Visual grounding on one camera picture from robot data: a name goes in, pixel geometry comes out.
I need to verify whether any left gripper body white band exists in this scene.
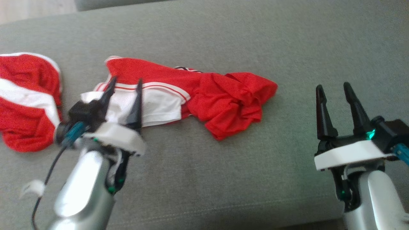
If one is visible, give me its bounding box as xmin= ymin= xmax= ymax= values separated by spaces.
xmin=85 ymin=122 xmax=147 ymax=156

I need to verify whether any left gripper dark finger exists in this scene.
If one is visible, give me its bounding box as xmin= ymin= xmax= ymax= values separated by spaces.
xmin=126 ymin=79 xmax=143 ymax=130
xmin=96 ymin=76 xmax=117 ymax=123

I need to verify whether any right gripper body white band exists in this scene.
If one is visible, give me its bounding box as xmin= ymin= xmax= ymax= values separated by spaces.
xmin=315 ymin=134 xmax=395 ymax=171

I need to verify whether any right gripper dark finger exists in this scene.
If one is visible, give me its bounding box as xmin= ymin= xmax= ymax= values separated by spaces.
xmin=344 ymin=82 xmax=373 ymax=135
xmin=316 ymin=84 xmax=338 ymax=140

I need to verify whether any red shorts white stripe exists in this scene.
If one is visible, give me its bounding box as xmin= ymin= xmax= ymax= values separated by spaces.
xmin=0 ymin=52 xmax=63 ymax=152

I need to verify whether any red basketball jersey number 23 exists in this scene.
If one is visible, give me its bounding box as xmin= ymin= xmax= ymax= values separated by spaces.
xmin=81 ymin=56 xmax=278 ymax=141

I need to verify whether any grey sofa seat cushion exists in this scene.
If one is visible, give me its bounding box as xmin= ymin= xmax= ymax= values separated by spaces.
xmin=74 ymin=0 xmax=174 ymax=11

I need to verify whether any large grey sofa chaise cushion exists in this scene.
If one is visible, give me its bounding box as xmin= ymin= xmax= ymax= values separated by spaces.
xmin=0 ymin=0 xmax=409 ymax=230

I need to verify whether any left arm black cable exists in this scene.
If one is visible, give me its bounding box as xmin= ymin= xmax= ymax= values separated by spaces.
xmin=31 ymin=121 xmax=88 ymax=230

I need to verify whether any right arm teal cable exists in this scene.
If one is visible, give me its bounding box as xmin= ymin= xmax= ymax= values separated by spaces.
xmin=392 ymin=143 xmax=409 ymax=166

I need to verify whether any white cable label tag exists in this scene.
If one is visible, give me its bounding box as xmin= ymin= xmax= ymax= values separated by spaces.
xmin=20 ymin=180 xmax=46 ymax=198

